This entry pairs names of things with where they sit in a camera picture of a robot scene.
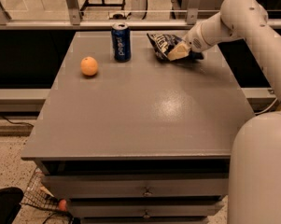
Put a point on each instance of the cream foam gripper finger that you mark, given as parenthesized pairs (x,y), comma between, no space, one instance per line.
(181,50)

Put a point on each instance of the blue chip bag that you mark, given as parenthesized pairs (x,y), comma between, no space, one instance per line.
(164,43)

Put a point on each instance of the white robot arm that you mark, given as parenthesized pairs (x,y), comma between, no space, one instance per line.
(254,195)

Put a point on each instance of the blue pepsi can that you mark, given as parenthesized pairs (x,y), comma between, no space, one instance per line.
(120,34)

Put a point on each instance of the orange fruit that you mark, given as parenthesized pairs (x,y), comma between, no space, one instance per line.
(89,66)

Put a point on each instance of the black stand base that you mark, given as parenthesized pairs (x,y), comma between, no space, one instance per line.
(102,3)

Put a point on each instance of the upper grey drawer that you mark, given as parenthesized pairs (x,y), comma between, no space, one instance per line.
(134,186)

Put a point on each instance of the grey drawer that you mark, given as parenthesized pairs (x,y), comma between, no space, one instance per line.
(134,186)
(145,208)

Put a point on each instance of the lower grey drawer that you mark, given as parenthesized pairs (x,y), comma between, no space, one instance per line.
(145,208)

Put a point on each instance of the metal railing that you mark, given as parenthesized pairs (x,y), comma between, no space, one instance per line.
(139,14)

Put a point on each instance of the small orange ball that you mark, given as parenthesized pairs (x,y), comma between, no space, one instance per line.
(62,205)

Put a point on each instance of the wire basket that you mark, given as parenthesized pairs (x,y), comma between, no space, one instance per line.
(37,196)

